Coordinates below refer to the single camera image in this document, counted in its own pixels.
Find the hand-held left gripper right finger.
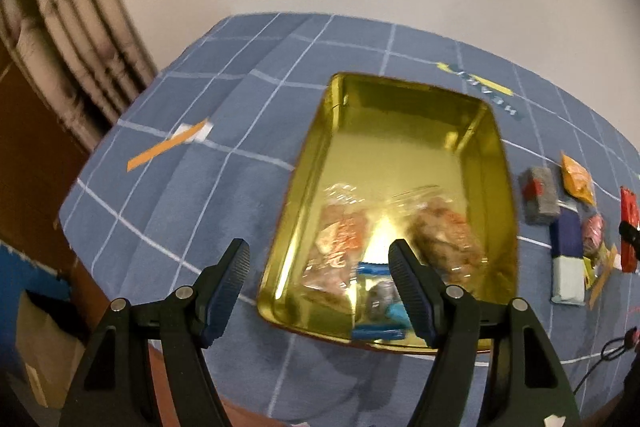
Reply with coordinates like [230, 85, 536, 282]
[388, 238, 583, 427]

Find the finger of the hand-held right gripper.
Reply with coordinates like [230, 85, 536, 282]
[618, 219, 640, 253]

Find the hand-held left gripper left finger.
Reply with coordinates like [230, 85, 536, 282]
[59, 238, 251, 427]

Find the red snack packet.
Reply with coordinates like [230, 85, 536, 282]
[620, 186, 640, 275]

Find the pink snack packet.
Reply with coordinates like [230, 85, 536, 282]
[581, 213, 606, 258]

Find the blue candy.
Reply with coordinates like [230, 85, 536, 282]
[356, 261, 396, 315]
[350, 299, 412, 344]

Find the large clear peanut snack packet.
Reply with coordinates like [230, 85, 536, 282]
[395, 189, 488, 303]

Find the small clear orange snack packet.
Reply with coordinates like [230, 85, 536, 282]
[302, 182, 371, 308]

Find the maroon tin box gold interior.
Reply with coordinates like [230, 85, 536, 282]
[256, 72, 519, 354]

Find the small yellow clear snack packet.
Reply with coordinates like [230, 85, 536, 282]
[582, 252, 608, 290]

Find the navy and white snack packet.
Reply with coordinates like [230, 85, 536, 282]
[549, 207, 587, 306]

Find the grey snack packet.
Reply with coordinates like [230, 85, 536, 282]
[519, 166, 562, 225]

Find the cardboard box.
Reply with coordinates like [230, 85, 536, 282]
[15, 289, 88, 410]

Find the blue grid tablecloth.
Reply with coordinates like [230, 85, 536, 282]
[59, 12, 640, 425]

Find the brown wooden furniture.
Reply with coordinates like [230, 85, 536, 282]
[0, 39, 108, 303]

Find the beige curtain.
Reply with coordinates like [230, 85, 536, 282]
[0, 0, 161, 152]

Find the black cord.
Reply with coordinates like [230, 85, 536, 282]
[572, 329, 640, 395]

